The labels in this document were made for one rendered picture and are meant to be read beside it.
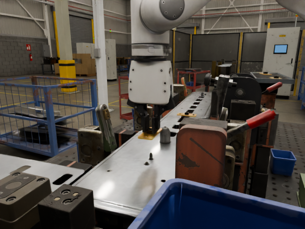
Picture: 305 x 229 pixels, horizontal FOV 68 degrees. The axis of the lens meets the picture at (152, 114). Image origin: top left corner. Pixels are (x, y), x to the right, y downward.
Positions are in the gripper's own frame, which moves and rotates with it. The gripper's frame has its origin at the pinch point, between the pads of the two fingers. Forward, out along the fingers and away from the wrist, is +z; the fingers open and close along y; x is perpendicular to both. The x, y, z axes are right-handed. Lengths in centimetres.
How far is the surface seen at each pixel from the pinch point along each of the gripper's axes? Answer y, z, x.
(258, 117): -23.7, -4.0, 0.7
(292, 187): -47, 40, -53
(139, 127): 19.2, 15.1, -37.8
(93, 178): 8.2, 9.4, 13.2
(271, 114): -25.9, -4.9, 1.0
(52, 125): 162, 59, -134
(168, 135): -1.3, 6.9, -11.6
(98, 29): 256, -65, -386
